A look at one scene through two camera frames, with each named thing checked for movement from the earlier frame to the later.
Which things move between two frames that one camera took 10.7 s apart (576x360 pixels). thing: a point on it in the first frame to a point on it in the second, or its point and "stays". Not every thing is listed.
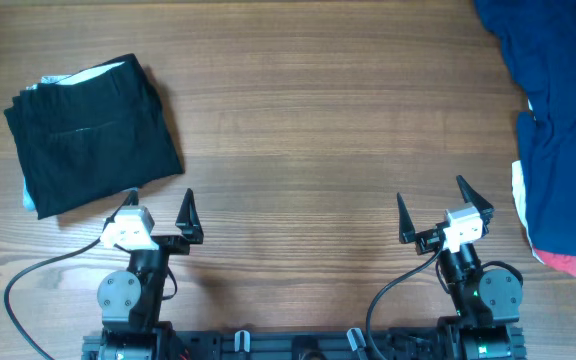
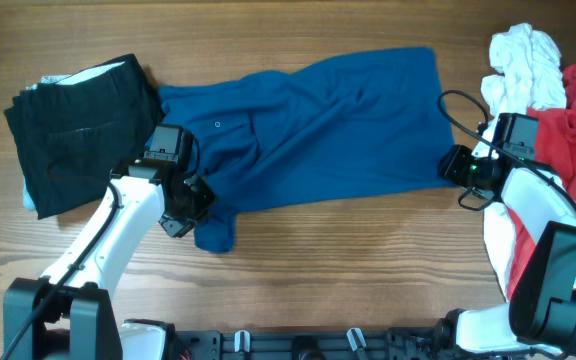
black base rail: [318, 344] stays
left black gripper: [186, 222] to [205, 198]
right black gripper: [426, 241] to [451, 165]
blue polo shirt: [558, 53] to [368, 123]
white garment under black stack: [54, 80] stays
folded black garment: [93, 135] stays
